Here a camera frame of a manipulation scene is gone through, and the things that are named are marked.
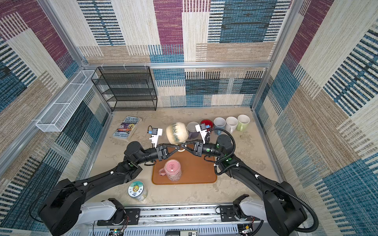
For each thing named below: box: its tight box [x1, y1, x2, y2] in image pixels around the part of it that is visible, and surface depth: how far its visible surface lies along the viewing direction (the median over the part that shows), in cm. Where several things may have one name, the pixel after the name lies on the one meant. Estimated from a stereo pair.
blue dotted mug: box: [213, 117, 227, 136], surface depth 102 cm
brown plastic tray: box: [152, 148, 218, 185], surface depth 86 cm
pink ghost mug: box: [158, 159, 183, 182], surface depth 80 cm
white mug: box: [224, 116, 239, 134], surface depth 101 cm
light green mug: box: [236, 114, 251, 132], surface depth 102 cm
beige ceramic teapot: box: [165, 121, 189, 152], surface depth 66 cm
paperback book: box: [112, 116, 143, 142], surface depth 107 cm
